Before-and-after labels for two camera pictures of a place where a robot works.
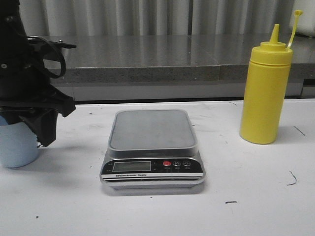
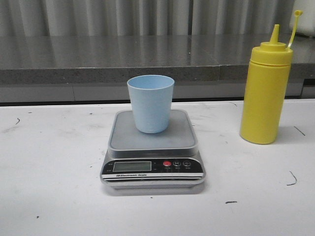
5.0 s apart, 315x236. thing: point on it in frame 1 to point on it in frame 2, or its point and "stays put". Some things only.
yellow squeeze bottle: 266,89 stays put
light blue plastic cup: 18,144 to 152,97
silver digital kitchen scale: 152,149 stays put
